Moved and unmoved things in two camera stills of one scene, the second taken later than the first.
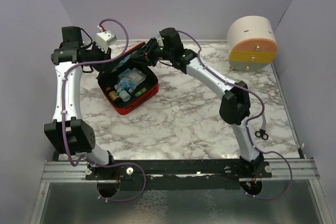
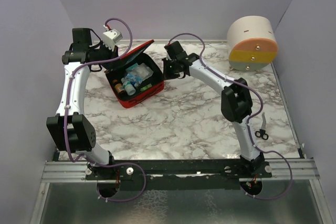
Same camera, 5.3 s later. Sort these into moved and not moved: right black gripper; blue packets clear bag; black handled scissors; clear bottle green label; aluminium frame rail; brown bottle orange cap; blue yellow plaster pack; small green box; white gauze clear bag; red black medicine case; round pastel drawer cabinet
Moved: small green box; red black medicine case; white gauze clear bag; clear bottle green label; brown bottle orange cap; blue packets clear bag; blue yellow plaster pack; right black gripper
Not moved: round pastel drawer cabinet; black handled scissors; aluminium frame rail
